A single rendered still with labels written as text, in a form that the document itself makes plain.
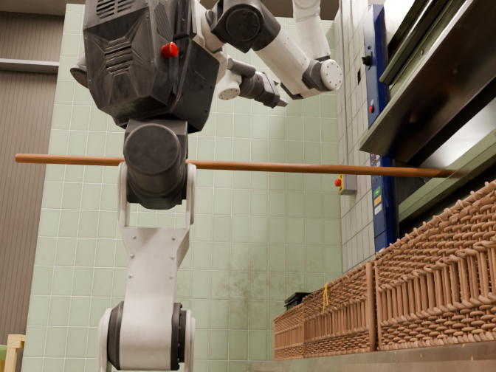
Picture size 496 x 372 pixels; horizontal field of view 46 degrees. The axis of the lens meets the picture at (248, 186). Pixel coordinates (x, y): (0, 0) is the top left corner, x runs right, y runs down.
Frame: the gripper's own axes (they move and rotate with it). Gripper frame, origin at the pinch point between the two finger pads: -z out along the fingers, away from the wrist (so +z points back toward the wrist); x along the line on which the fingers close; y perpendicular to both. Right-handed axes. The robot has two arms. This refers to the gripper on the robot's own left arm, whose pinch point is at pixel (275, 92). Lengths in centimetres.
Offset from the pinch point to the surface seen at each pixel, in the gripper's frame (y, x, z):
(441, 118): 27, 21, -46
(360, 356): 33, 90, 68
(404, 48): 26, -16, -57
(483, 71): 50, 26, -24
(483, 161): 37, 48, -23
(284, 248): -95, 4, -107
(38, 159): -60, -8, 49
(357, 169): 0.8, 26.3, -26.6
